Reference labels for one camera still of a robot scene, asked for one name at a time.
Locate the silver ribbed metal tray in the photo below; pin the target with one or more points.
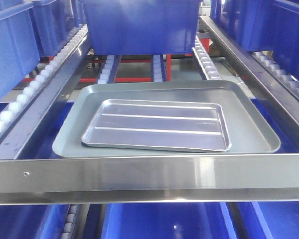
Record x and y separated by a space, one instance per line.
158 125

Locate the grey large flat tray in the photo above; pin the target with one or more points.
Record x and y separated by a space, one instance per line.
248 130

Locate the blue bin under shelf centre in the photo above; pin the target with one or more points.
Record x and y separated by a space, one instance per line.
168 221

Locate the blue bin under shelf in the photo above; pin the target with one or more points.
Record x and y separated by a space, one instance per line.
32 221
270 220
168 221

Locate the steel front shelf beam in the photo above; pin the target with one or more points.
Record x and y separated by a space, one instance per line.
170 178

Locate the blue bin under shelf right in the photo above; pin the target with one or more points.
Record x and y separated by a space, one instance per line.
270 220

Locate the blue bin under shelf left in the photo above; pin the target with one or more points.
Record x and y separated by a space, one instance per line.
32 221

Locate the centre white roller track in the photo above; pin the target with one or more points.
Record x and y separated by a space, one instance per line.
158 69

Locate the blue bin rear centre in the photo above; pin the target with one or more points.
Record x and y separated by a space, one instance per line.
141 27

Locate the left white roller track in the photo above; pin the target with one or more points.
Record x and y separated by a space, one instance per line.
14 109

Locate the right white roller track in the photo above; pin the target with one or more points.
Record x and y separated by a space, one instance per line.
286 79

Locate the large blue bin upper left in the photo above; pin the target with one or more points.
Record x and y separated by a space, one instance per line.
18 49

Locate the blue bin upper right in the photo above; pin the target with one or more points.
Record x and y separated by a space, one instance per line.
262 25

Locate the red floor frame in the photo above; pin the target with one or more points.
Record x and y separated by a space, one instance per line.
131 69

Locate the right steel divider rail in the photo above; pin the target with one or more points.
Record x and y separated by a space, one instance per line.
277 98

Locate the steel divider rail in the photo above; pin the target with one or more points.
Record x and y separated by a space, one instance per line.
277 98
24 136

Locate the left steel divider rail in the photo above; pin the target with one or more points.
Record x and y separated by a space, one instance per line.
24 136

